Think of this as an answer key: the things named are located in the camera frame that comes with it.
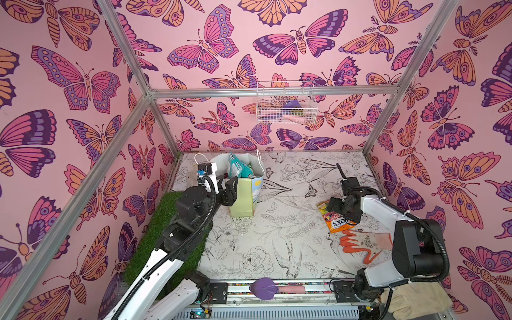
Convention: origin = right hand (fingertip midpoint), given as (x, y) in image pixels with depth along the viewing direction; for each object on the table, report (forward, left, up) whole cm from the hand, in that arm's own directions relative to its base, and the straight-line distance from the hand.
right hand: (339, 209), depth 91 cm
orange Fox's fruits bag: (-5, +3, -2) cm, 6 cm away
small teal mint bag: (+6, +46, +24) cm, 52 cm away
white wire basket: (+45, +31, +31) cm, 63 cm away
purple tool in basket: (+41, +21, +30) cm, 55 cm away
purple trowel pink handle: (-32, +34, -2) cm, 47 cm away
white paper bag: (0, +41, +16) cm, 44 cm away
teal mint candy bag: (+7, +42, +20) cm, 47 cm away
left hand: (-5, +45, +32) cm, 55 cm away
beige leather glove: (-34, -21, -4) cm, 40 cm away
